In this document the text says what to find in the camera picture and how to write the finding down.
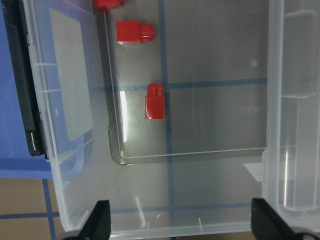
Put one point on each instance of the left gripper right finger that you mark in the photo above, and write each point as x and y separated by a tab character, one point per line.
267	224

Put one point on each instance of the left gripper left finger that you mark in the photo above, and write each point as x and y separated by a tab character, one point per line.
96	227

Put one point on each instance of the red block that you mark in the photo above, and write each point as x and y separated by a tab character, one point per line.
155	102
107	5
134	32

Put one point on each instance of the clear plastic storage box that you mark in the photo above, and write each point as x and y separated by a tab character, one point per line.
241	83

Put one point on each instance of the red block at edge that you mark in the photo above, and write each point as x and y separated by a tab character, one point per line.
107	5

